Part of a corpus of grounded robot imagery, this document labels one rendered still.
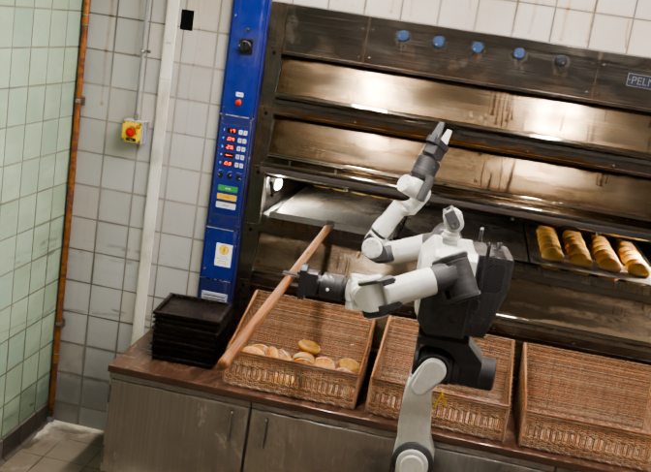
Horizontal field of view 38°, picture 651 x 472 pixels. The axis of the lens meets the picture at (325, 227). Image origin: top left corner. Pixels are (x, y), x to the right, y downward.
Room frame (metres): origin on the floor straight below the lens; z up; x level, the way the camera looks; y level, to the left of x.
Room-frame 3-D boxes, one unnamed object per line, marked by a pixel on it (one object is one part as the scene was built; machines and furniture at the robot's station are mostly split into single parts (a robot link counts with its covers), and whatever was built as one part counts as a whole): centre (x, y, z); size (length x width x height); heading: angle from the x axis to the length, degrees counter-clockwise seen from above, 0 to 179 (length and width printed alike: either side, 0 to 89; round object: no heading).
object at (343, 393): (3.78, 0.02, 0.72); 0.56 x 0.49 x 0.28; 83
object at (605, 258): (4.31, -1.23, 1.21); 0.61 x 0.48 x 0.06; 172
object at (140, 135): (4.13, 0.90, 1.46); 0.10 x 0.07 x 0.10; 82
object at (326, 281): (3.09, 0.00, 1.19); 0.12 x 0.10 x 0.13; 83
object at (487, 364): (3.10, -0.51, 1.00); 0.28 x 0.13 x 0.18; 83
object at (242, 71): (5.03, 0.31, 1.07); 1.93 x 0.16 x 2.15; 172
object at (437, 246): (3.11, -0.48, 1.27); 0.34 x 0.30 x 0.36; 178
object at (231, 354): (3.10, 0.10, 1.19); 1.71 x 0.03 x 0.03; 173
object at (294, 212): (4.22, -0.04, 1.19); 0.55 x 0.36 x 0.03; 83
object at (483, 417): (3.69, -0.57, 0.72); 0.56 x 0.49 x 0.28; 81
